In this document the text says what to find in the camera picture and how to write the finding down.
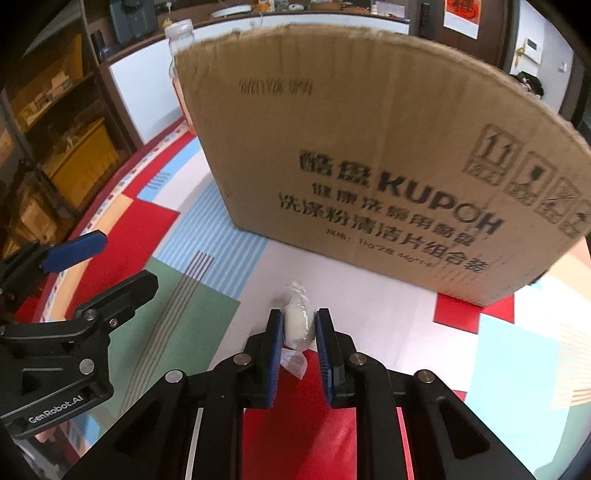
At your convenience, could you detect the black water dispenser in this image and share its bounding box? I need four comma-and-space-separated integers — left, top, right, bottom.
109, 0, 158, 46

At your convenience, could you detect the white candy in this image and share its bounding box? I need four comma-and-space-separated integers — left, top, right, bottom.
280, 282, 315, 380

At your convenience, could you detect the white wall intercom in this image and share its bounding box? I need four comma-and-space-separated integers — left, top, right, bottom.
523, 38, 543, 64

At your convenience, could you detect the brown cardboard box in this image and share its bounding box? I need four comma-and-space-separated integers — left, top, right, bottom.
190, 27, 590, 306

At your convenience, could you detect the red fu door poster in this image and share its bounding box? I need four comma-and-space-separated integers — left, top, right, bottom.
443, 0, 482, 40

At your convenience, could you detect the colourful patchwork tablecloth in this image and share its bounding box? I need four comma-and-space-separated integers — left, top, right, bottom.
21, 124, 590, 479

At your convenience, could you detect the pink drink bottle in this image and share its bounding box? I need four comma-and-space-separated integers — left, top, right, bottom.
163, 18, 198, 136

